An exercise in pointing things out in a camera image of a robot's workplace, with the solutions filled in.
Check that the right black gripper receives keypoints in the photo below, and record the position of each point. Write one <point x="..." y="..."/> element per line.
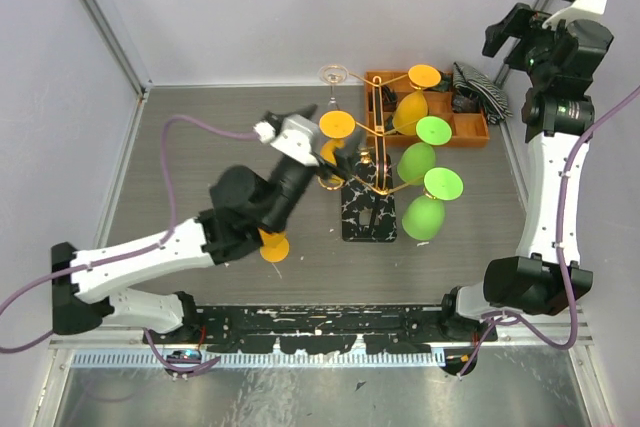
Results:
<point x="521" y="23"/>

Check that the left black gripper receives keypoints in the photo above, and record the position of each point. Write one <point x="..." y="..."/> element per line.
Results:
<point x="344" y="166"/>

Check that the orange goblet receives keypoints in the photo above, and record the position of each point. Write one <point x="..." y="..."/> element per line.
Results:
<point x="275" y="246"/>
<point x="336" y="125"/>
<point x="413" y="107"/>

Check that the clear champagne flute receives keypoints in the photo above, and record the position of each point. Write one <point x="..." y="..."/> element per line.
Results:
<point x="333" y="75"/>

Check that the gold wine glass rack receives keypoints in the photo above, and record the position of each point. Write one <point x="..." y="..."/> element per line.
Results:
<point x="367" y="200"/>

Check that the green goblet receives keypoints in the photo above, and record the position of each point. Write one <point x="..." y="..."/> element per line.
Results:
<point x="425" y="215"/>
<point x="420" y="157"/>

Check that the orange goblet front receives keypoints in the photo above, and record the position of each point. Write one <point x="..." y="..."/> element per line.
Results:
<point x="275" y="246"/>

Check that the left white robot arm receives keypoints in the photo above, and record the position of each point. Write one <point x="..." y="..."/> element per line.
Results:
<point x="91" y="288"/>

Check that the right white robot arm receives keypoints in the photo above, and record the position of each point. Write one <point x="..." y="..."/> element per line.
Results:
<point x="560" y="53"/>

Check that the striped grey cloth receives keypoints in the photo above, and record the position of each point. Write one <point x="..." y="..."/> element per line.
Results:
<point x="472" y="84"/>

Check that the dark rolled cloth in tray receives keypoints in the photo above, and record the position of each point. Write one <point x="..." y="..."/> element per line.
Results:
<point x="389" y="95"/>

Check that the dark cloth right compartment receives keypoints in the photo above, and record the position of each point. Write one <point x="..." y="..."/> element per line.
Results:
<point x="465" y="104"/>

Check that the orange divided tray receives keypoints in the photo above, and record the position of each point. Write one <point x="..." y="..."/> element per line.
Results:
<point x="469" y="130"/>

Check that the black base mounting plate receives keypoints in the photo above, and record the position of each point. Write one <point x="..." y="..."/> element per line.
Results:
<point x="322" y="329"/>

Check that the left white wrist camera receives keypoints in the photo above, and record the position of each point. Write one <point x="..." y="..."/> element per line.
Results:
<point x="296" y="139"/>

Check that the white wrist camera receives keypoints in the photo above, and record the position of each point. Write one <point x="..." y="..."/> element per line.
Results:
<point x="296" y="139"/>
<point x="591" y="10"/>

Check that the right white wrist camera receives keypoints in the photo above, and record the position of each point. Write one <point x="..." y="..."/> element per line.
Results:
<point x="591" y="10"/>

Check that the slotted cable duct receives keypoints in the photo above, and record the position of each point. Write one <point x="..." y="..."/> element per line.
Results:
<point x="142" y="358"/>

